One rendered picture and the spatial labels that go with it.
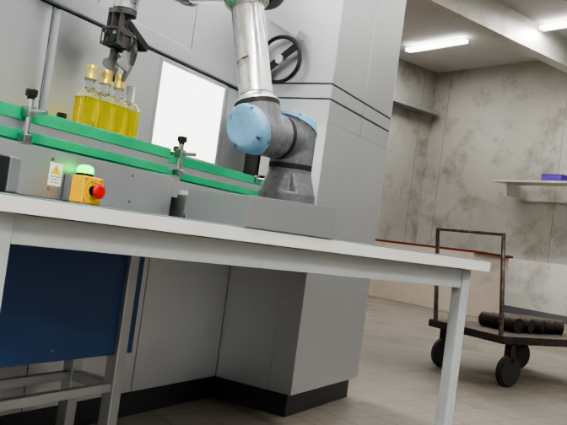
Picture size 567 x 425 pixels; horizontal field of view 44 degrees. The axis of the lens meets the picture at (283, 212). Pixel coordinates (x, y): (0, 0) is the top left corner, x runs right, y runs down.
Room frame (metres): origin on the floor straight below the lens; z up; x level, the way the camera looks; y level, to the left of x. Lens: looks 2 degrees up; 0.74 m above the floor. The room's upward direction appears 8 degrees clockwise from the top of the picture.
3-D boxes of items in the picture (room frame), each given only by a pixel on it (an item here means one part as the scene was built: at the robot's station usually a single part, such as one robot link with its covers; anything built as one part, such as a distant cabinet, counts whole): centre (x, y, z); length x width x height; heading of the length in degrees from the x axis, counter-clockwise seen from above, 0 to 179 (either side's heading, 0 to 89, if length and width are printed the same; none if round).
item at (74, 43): (2.48, 0.53, 1.15); 0.90 x 0.03 x 0.34; 151
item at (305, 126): (1.86, 0.00, 1.00); 0.13 x 0.12 x 0.14; 141
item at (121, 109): (2.16, 0.55, 0.99); 0.06 x 0.06 x 0.21; 61
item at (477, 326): (4.87, -1.68, 0.47); 1.20 x 0.70 x 0.95; 126
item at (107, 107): (2.11, 0.58, 0.99); 0.06 x 0.06 x 0.21; 61
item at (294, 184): (1.87, 0.00, 0.88); 0.15 x 0.15 x 0.10
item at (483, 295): (11.20, -2.27, 0.46); 2.68 x 0.86 x 0.92; 38
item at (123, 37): (2.13, 0.56, 1.29); 0.09 x 0.08 x 0.12; 151
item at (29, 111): (1.69, 0.62, 0.94); 0.07 x 0.04 x 0.13; 61
